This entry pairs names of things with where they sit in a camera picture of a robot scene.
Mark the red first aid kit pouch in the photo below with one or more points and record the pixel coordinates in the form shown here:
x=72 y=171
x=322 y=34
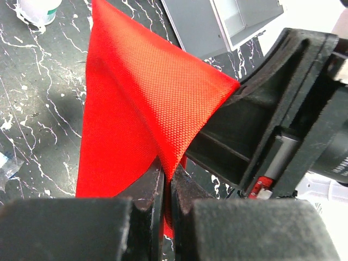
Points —
x=145 y=99

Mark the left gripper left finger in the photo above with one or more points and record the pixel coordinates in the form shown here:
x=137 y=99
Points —
x=128 y=226

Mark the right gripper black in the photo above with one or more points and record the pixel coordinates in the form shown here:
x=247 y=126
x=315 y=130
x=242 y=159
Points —
x=288 y=118

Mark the white bottle white cap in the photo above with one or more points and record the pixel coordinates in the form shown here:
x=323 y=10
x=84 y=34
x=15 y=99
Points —
x=38 y=12

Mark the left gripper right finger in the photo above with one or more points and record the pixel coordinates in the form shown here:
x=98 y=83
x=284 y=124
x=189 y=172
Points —
x=206 y=228

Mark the clear bag white blue items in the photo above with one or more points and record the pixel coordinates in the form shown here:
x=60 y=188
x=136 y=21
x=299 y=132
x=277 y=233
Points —
x=10 y=165

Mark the grey metal case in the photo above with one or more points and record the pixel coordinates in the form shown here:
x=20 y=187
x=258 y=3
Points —
x=209 y=28

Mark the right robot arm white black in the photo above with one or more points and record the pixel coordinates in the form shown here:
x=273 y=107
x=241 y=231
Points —
x=320 y=190

